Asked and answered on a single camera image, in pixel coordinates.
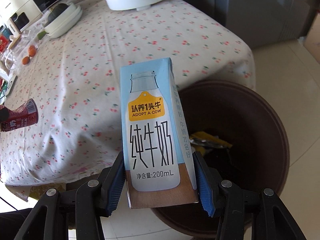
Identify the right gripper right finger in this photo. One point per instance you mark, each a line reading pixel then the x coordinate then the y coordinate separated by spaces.
pixel 207 187

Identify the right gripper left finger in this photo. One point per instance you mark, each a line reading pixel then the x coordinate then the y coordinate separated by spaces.
pixel 112 182

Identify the light blue milk carton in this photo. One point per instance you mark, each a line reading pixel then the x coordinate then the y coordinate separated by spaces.
pixel 158 157

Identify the red crushed drink can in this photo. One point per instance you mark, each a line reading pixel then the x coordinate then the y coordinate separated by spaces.
pixel 24 116

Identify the yellow snack wrapper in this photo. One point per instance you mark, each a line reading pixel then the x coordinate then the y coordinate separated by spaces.
pixel 203 142

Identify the brown plastic trash bin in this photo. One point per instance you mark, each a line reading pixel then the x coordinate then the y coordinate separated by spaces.
pixel 258 155

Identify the small orange fruit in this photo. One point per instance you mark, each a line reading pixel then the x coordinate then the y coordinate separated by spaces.
pixel 25 60
pixel 32 51

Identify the glass cake stand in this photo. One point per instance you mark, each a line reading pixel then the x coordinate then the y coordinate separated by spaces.
pixel 19 43

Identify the white stacked bowls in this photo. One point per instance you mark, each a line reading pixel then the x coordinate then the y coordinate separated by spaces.
pixel 63 23

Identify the upper cardboard box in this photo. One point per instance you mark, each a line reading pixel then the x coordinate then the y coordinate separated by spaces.
pixel 312 41

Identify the grey refrigerator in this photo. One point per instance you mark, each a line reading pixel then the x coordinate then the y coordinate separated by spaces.
pixel 261 22

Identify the dark green squash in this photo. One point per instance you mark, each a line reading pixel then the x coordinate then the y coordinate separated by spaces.
pixel 57 11

